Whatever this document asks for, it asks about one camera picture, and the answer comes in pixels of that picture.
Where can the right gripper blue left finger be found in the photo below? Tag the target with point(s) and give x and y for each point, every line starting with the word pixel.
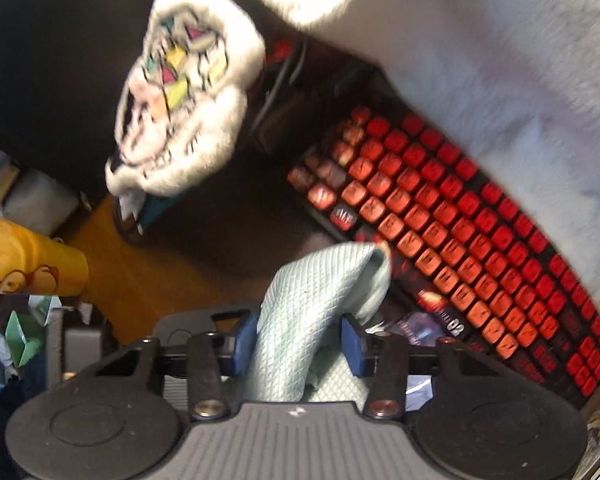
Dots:
pixel 244 336

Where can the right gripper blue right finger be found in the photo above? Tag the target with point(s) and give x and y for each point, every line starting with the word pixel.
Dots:
pixel 356 346

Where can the light green waffle cloth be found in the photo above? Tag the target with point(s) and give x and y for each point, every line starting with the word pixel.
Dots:
pixel 297 356

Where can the clear plastic measuring cup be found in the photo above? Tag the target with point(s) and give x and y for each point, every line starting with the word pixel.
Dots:
pixel 422 319

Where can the red keycap black keyboard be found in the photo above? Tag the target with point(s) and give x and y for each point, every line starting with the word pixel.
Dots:
pixel 460 248

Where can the black box device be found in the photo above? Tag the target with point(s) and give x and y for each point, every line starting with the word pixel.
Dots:
pixel 76 337

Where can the fluffy white patterned slipper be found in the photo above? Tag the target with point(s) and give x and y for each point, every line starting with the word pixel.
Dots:
pixel 183 101

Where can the yellow printed plastic cup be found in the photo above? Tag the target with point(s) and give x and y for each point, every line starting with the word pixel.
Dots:
pixel 34 264

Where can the large white terry towel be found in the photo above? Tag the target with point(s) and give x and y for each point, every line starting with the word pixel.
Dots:
pixel 515 82

